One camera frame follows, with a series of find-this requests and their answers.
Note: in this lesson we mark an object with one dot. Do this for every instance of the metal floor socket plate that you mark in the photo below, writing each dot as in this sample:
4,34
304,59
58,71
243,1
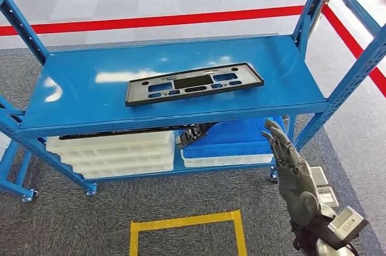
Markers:
329,197

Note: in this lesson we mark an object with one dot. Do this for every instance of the long red barrier belt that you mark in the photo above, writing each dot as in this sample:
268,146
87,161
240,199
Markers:
151,20

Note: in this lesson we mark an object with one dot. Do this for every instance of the translucent white plastic bin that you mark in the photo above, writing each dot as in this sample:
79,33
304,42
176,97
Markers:
3,142

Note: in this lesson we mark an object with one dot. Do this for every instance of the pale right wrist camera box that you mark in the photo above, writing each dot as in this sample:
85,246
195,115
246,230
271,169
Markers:
347,224

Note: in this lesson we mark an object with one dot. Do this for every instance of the yellow floor tape square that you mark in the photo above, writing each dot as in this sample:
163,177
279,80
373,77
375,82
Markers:
181,221

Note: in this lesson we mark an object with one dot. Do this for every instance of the chrome stanchion post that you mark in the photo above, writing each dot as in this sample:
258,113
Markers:
318,16

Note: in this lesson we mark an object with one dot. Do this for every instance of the blue plastic tray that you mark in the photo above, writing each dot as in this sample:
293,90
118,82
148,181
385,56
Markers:
235,142

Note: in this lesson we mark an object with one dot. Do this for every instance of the black plastic panel with cutouts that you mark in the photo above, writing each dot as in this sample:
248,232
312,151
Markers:
136,94

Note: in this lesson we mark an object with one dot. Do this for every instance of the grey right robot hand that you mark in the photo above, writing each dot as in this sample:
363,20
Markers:
297,190

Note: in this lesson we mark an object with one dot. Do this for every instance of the shallow white plastic tray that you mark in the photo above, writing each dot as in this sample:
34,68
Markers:
226,161

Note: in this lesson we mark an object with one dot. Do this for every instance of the plain metal floor plate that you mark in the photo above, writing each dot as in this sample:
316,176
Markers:
320,176

